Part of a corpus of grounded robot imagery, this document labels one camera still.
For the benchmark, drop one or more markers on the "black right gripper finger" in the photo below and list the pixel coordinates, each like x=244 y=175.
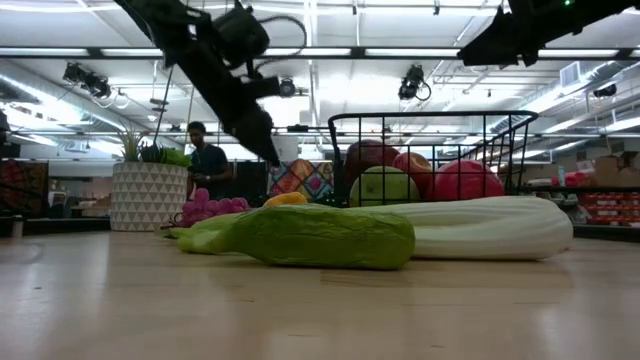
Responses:
x=492 y=45

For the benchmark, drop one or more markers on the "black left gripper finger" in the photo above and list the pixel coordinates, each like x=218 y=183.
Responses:
x=257 y=137

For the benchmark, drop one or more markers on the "yellow bell pepper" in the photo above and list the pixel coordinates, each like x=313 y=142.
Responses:
x=286 y=199

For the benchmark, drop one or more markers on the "dark red apple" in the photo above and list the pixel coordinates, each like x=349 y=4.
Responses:
x=367 y=157

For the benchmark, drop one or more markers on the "green pear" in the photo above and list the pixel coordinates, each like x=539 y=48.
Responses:
x=382 y=189

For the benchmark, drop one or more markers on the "red yellow apple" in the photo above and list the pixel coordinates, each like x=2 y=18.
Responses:
x=415 y=170

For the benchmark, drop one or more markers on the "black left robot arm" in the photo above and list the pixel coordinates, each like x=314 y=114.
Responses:
x=165 y=25

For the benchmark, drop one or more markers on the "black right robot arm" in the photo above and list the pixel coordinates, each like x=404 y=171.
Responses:
x=610 y=7

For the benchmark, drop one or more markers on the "black cabinet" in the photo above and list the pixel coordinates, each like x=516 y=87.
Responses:
x=250 y=182

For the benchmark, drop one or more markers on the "person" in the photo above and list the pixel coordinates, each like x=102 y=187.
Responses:
x=210 y=165

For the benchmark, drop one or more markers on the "white ceiling air vent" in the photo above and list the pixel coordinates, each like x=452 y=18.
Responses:
x=570 y=74

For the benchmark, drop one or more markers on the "colourful patterned box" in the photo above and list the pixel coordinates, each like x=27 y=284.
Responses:
x=300 y=179

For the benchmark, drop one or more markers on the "purple grape bunch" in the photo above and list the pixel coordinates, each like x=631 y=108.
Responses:
x=210 y=206

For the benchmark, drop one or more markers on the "black ceiling speaker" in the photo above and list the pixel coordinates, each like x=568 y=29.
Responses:
x=605 y=91

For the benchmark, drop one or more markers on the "succulent in white patterned pot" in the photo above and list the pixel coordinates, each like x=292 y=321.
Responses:
x=148 y=197

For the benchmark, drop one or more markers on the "black ceiling spotlight cluster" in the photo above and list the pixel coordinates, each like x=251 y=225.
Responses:
x=92 y=84

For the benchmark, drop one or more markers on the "brown cardboard box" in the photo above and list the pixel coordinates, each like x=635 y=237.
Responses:
x=607 y=170

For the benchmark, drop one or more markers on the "shelf with red bins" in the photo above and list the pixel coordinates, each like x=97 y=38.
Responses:
x=610 y=207

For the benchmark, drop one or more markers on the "dark patterned panel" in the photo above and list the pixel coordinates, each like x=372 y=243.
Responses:
x=22 y=187

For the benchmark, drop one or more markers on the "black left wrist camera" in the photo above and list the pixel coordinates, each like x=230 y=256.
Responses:
x=265 y=87

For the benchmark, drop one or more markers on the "black overhead light rail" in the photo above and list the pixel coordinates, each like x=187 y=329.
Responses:
x=357 y=52

